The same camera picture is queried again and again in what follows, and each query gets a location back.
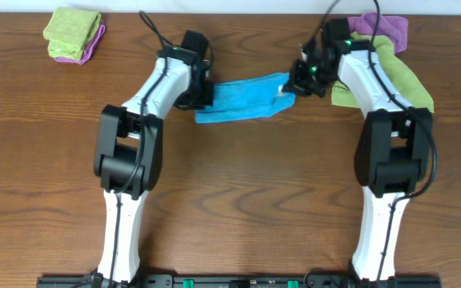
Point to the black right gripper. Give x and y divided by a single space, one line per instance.
295 84

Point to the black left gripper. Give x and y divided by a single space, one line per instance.
185 103

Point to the blue microfiber cloth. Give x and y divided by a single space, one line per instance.
247 99

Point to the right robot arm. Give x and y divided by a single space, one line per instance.
395 151

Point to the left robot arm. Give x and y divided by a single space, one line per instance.
128 158

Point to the crumpled purple cloth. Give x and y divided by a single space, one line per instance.
394 27

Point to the crumpled green cloth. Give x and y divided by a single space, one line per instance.
404 80

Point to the folded purple cloth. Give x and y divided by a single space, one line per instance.
89 47

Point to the folded green cloth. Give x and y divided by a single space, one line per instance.
69 30

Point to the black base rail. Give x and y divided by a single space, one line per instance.
311 281

